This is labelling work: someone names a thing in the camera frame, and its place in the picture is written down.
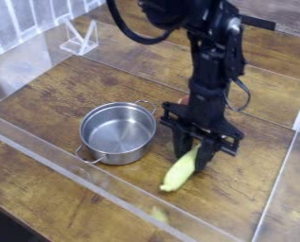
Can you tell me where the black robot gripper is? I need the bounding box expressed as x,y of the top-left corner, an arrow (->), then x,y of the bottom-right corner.
160,78 -> 244,171

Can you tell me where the stainless steel pot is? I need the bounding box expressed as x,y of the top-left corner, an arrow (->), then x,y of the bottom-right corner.
75,100 -> 157,165

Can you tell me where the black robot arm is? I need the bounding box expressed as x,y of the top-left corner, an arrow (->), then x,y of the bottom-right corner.
140,0 -> 245,170

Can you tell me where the red toy mushroom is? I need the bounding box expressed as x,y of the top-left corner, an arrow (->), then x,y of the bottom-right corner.
177,95 -> 191,105

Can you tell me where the clear acrylic front barrier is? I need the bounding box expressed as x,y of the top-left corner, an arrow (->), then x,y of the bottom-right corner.
0,118 -> 243,242

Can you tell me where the black strip on table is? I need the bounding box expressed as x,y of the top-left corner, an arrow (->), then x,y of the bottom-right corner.
243,15 -> 276,31

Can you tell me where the clear acrylic triangular stand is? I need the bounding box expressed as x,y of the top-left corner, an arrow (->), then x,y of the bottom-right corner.
59,20 -> 100,56

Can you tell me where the black cable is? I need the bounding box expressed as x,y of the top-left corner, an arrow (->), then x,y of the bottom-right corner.
105,0 -> 174,45

